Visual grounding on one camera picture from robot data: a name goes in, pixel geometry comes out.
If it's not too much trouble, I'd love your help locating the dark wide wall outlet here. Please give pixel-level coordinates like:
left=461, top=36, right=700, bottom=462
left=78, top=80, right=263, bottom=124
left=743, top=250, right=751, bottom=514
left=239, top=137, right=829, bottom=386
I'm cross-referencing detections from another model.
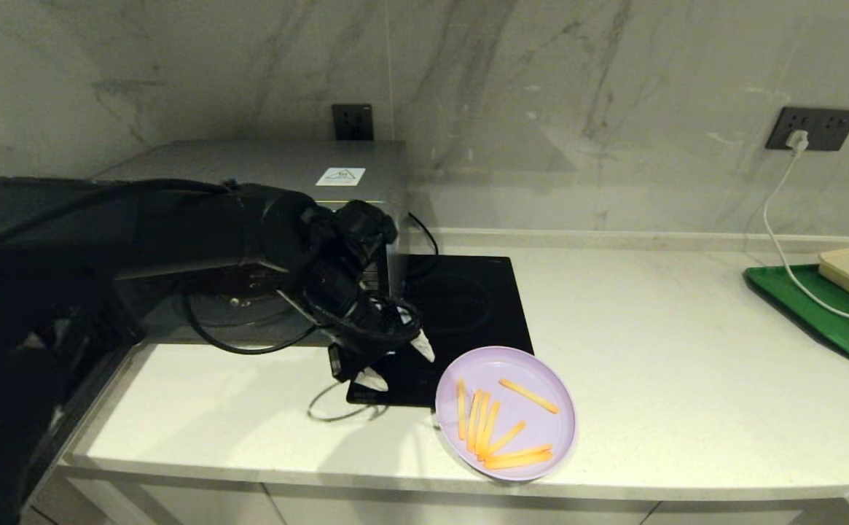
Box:
left=765, top=107, right=849, bottom=152

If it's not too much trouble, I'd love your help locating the dark single wall outlet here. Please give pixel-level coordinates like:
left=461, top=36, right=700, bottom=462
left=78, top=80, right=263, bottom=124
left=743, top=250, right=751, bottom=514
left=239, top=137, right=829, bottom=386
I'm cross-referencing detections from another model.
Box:
left=332, top=104, right=375, bottom=141

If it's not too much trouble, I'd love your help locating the green plastic tray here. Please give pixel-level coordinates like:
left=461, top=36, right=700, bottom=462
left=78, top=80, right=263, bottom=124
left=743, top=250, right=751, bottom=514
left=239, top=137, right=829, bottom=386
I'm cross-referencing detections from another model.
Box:
left=743, top=264, right=849, bottom=369

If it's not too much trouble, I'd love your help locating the lilac round plate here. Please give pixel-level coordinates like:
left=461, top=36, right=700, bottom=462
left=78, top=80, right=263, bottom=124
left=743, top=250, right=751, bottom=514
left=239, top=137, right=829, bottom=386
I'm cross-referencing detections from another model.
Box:
left=435, top=346, right=578, bottom=482

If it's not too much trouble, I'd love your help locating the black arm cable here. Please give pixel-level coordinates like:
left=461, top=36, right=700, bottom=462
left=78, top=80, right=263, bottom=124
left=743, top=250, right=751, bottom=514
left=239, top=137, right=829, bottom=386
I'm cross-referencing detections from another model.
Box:
left=0, top=179, right=425, bottom=358

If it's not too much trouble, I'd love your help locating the white power cable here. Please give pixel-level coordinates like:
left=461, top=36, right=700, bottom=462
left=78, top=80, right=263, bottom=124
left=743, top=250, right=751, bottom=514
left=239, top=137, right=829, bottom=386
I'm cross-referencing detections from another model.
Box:
left=762, top=149, right=849, bottom=333

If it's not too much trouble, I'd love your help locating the black induction cooktop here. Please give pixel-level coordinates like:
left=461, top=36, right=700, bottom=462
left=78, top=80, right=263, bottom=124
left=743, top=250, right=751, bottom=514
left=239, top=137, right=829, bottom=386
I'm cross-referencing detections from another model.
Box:
left=346, top=254, right=534, bottom=408

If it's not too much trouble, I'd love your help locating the white warning sticker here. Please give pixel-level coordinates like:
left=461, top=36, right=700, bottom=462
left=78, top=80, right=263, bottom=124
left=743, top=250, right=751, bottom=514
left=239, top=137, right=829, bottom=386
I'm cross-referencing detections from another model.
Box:
left=316, top=167, right=367, bottom=187

